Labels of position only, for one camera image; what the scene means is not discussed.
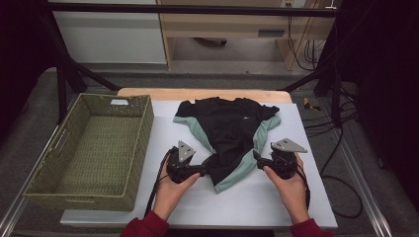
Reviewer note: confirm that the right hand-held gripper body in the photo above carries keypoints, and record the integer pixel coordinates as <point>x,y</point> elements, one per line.
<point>288,145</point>

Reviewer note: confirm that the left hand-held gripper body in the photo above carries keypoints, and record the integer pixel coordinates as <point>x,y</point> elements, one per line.
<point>184,151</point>

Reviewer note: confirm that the black and green t-shirt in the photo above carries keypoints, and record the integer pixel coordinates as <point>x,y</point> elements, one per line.
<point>227,131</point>

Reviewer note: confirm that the green woven basket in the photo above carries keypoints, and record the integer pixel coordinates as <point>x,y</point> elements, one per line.
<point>99,148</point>

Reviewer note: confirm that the person's left hand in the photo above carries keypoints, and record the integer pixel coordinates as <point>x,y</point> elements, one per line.
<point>168,197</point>

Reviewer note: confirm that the person's right hand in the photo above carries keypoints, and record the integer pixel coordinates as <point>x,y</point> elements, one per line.
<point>293,197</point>

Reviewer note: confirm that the yellow and black tape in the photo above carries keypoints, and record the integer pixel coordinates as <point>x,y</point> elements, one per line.
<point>309,104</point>

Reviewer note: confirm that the white board sheet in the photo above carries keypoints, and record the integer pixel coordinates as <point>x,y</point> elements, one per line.
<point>247,210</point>

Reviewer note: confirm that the black metal stand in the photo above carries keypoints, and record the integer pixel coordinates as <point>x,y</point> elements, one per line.
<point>62,98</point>
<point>336,98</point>

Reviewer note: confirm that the dark low object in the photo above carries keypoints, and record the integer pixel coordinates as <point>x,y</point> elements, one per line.
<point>210,42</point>

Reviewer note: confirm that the black curtain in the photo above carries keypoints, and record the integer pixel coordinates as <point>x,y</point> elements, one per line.
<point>388,82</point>
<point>19,49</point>

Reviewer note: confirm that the light wooden desk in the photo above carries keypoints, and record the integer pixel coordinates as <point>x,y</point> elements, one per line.
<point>224,26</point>

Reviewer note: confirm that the white cabinet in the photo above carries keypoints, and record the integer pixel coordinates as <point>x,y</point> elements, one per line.
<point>108,36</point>

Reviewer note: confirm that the black horizontal metal bar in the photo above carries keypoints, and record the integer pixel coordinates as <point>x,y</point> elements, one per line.
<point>197,9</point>

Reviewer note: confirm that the small white object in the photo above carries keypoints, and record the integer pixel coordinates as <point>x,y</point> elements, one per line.
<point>330,7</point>

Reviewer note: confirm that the aluminium rail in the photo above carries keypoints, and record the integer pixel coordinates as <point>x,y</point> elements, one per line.
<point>378,217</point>
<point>13,214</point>

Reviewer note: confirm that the wall socket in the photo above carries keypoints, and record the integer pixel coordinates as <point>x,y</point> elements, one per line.
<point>288,3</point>

